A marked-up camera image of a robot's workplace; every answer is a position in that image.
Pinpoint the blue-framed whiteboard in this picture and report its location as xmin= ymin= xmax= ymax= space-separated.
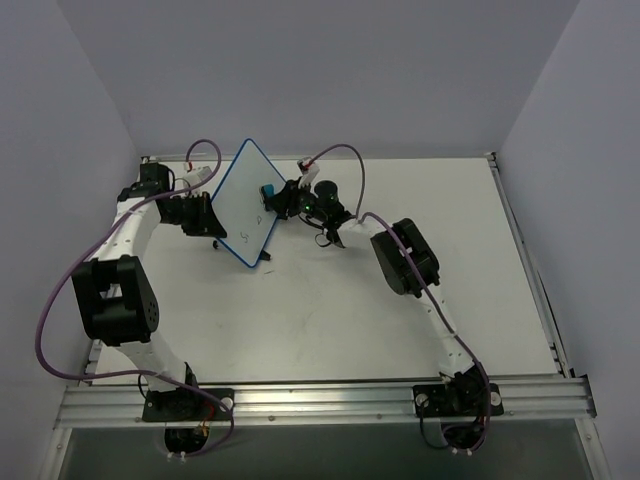
xmin=212 ymin=138 xmax=286 ymax=268

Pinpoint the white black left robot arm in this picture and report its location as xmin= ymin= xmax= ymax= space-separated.
xmin=71 ymin=163 xmax=226 ymax=422

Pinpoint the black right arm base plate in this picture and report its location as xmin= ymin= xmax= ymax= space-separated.
xmin=412 ymin=380 xmax=505 ymax=418

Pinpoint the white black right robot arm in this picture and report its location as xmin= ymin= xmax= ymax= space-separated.
xmin=260 ymin=180 xmax=491 ymax=423

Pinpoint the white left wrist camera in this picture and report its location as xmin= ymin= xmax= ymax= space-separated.
xmin=178 ymin=162 xmax=212 ymax=188

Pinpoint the blue whiteboard eraser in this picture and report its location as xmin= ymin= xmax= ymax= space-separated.
xmin=259 ymin=184 xmax=274 ymax=211

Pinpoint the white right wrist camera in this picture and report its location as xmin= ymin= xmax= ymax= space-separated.
xmin=297 ymin=157 xmax=319 ymax=189

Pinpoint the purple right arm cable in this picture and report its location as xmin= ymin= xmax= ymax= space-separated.
xmin=312 ymin=143 xmax=494 ymax=449

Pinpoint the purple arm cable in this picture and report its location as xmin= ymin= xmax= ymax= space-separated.
xmin=37 ymin=138 xmax=236 ymax=459
xmin=312 ymin=143 xmax=494 ymax=449

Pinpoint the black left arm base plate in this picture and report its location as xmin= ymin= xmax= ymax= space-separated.
xmin=142 ymin=389 xmax=230 ymax=423

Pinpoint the aluminium table edge rail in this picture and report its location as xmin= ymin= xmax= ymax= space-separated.
xmin=485 ymin=151 xmax=575 ymax=378

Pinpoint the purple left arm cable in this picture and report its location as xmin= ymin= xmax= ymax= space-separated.
xmin=37 ymin=138 xmax=236 ymax=459

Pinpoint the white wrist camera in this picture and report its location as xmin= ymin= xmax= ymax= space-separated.
xmin=297 ymin=157 xmax=319 ymax=189
xmin=178 ymin=162 xmax=212 ymax=188

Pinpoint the aluminium front frame rail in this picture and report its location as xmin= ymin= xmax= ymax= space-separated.
xmin=55 ymin=376 xmax=596 ymax=429

